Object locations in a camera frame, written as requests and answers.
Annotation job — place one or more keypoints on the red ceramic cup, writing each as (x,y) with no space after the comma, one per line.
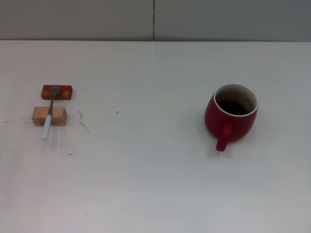
(230,126)

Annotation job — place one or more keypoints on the dark reddish wooden block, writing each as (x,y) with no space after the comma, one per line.
(66,93)

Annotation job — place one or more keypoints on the light wooden block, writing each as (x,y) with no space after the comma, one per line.
(58,116)

